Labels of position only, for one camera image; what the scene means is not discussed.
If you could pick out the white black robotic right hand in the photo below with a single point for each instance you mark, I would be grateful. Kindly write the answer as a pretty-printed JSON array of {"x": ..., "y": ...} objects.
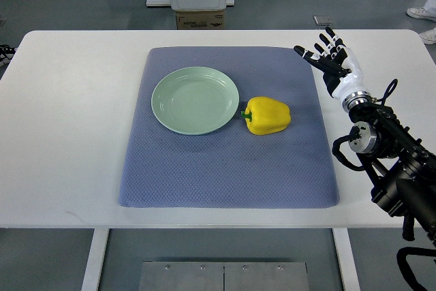
[{"x": 342, "y": 73}]

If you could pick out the yellow bell pepper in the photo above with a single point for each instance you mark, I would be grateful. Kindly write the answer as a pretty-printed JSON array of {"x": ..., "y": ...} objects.
[{"x": 265, "y": 115}]

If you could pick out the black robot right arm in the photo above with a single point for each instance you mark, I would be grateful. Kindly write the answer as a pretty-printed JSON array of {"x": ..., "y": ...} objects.
[{"x": 401, "y": 170}]

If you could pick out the grey floor plate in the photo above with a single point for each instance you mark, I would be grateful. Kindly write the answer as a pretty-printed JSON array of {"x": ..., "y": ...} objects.
[{"x": 322, "y": 20}]

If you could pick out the light green plate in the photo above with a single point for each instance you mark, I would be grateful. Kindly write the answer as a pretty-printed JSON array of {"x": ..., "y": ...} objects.
[{"x": 195, "y": 100}]

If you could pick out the white sneaker lower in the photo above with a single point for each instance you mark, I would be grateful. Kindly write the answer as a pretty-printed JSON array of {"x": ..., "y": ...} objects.
[{"x": 428, "y": 37}]

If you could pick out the white sneaker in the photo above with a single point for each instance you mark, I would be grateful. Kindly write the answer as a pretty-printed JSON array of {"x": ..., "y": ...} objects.
[
  {"x": 428, "y": 37},
  {"x": 420, "y": 13}
]

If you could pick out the white sneaker upper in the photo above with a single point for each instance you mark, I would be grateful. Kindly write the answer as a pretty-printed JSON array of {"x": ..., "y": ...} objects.
[{"x": 420, "y": 13}]

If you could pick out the blue textured mat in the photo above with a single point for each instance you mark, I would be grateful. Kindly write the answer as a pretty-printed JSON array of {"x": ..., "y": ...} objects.
[{"x": 231, "y": 167}]

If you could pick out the white trouser leg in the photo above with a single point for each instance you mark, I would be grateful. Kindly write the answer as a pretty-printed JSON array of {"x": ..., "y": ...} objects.
[{"x": 430, "y": 6}]

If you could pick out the cardboard box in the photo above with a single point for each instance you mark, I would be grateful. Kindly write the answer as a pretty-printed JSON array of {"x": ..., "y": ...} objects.
[{"x": 200, "y": 20}]

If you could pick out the white table right leg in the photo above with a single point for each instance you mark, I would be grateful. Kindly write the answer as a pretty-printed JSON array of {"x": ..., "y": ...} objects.
[{"x": 345, "y": 257}]

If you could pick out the white table leg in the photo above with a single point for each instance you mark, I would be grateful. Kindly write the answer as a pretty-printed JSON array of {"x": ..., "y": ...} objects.
[
  {"x": 95, "y": 261},
  {"x": 345, "y": 257}
]

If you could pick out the white table left leg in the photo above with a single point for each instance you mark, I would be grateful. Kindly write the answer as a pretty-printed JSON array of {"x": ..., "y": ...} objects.
[{"x": 95, "y": 261}]

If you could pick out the metal base plate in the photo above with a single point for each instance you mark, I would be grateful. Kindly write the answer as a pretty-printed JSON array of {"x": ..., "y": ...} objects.
[{"x": 224, "y": 276}]

